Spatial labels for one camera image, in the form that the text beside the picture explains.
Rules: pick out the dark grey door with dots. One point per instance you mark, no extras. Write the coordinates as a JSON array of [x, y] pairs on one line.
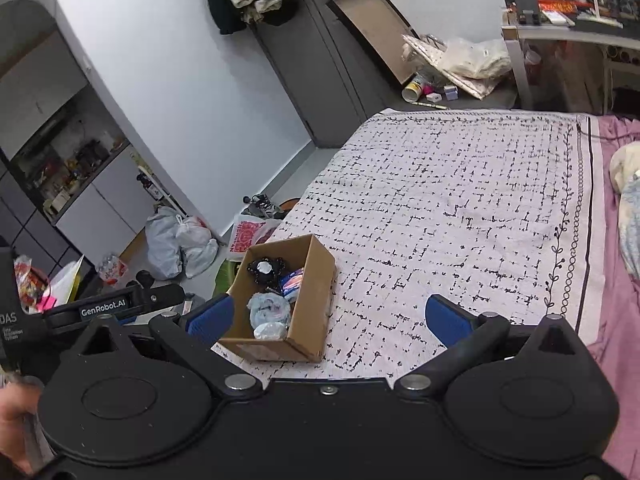
[[320, 60]]

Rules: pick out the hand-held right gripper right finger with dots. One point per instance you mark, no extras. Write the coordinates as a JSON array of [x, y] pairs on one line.
[[447, 320]]

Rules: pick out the brown framed board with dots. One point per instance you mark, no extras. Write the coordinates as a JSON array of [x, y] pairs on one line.
[[372, 30]]

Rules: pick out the grey plastic bag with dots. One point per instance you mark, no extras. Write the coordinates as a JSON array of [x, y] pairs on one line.
[[162, 245]]

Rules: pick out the white arched cabinet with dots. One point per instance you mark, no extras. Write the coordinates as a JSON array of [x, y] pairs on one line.
[[75, 160]]

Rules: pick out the black shoes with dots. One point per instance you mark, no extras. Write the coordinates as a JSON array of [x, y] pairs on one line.
[[262, 205]]

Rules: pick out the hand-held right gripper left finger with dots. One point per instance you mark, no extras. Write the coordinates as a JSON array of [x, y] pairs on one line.
[[212, 320]]

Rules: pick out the blue planet print tissue pack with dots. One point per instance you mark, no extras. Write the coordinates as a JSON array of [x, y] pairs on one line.
[[292, 285]]

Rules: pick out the colourful snack bag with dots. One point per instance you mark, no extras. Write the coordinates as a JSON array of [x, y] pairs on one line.
[[32, 285]]

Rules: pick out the red patterned bag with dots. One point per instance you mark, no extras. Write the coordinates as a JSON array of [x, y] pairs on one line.
[[250, 237]]

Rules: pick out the black and white printed blanket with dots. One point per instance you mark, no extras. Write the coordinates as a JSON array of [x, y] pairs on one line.
[[450, 210]]

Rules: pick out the white desk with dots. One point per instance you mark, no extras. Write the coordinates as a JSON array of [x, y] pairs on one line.
[[550, 35]]

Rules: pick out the small purple box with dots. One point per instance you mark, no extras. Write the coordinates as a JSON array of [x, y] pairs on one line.
[[450, 93]]

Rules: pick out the light blue towel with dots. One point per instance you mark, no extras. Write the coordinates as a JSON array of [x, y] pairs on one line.
[[269, 307]]

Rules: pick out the pink bed sheet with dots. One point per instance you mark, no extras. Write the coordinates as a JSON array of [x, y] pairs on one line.
[[615, 320]]

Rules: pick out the pack of water bottles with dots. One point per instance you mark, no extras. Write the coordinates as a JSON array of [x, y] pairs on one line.
[[111, 270]]

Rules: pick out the light blue fluffy blanket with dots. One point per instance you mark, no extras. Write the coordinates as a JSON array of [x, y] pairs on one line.
[[631, 235]]

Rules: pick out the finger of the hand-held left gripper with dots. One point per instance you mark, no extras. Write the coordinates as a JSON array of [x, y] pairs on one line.
[[162, 295]]

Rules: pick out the person's left hand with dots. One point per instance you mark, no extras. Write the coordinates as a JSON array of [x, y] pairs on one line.
[[15, 420]]

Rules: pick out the black cloth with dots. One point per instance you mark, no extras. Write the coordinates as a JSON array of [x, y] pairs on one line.
[[265, 270]]

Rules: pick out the white paper bag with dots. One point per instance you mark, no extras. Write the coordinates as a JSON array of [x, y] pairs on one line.
[[67, 280]]

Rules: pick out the cream plush toy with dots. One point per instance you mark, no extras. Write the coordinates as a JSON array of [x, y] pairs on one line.
[[627, 165]]

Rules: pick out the cardboard box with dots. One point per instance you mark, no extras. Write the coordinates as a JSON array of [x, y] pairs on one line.
[[310, 310]]

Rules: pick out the cream tote bag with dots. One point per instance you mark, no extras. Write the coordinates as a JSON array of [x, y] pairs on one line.
[[470, 62]]

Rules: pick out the small pink box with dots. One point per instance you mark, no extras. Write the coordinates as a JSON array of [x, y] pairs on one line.
[[432, 94]]

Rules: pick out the yellow pen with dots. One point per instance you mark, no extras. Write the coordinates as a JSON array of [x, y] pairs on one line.
[[430, 104]]

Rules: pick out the white plastic bag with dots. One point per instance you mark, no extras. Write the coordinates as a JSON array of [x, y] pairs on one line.
[[197, 245]]

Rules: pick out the green bag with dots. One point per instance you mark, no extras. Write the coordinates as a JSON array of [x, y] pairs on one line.
[[224, 277]]

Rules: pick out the red flat box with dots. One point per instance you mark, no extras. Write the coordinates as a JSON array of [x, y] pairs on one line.
[[562, 6]]

